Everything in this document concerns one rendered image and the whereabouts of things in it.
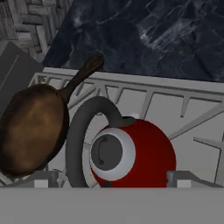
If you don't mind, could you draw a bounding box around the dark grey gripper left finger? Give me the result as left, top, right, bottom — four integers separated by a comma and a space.
10, 170, 60, 189

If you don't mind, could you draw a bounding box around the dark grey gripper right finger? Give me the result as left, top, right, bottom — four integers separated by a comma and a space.
165, 170, 224, 189

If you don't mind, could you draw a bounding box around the brown frying pan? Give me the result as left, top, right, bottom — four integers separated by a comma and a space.
0, 52, 105, 179

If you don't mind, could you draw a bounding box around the white hob with grey grates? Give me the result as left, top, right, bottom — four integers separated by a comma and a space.
0, 66, 224, 189

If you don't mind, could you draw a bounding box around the grey cabinet panel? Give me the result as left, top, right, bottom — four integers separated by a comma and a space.
0, 40, 46, 118

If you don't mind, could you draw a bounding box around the red kettle with grey handle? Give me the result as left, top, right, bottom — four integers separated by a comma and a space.
65, 95, 178, 189

